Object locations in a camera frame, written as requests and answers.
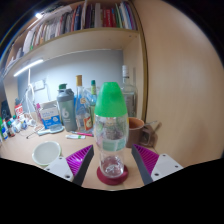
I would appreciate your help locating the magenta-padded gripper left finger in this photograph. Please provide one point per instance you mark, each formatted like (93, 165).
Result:
(63, 166)

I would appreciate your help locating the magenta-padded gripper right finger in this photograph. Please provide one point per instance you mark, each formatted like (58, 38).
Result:
(163, 165)

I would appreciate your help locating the clear bottle with green cap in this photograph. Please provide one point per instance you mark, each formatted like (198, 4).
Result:
(110, 100)

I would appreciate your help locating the white pen with green cap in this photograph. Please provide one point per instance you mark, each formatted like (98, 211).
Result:
(75, 136)

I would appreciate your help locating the pink pen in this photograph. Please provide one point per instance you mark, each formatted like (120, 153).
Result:
(81, 133)

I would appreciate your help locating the light blue hairbrush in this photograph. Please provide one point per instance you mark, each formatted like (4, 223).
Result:
(50, 130)

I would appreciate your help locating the brown mug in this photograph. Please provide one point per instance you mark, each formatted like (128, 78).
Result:
(135, 133)

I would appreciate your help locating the blue and white box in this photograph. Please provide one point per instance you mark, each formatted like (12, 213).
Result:
(50, 116)

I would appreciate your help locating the flat round red coaster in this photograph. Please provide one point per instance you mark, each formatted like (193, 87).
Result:
(113, 182)

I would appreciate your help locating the pink pouch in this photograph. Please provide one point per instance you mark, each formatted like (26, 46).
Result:
(38, 111)

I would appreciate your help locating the clear bottle with yellow cap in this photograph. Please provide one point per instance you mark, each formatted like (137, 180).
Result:
(80, 106)

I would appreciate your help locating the red and white container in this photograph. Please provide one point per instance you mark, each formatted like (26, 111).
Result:
(19, 110)

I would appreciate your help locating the slim bottle with green cap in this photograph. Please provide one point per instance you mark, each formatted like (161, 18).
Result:
(93, 100)

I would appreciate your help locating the tall clear glass bottle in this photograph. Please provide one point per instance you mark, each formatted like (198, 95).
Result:
(130, 96)

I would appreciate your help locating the wooden shelf unit with books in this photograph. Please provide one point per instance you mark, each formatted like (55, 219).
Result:
(83, 40)

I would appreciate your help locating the long ceiling light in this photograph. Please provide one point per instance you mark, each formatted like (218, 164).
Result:
(39, 15)

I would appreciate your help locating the white wall power strip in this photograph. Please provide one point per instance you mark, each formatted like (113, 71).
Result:
(39, 85)

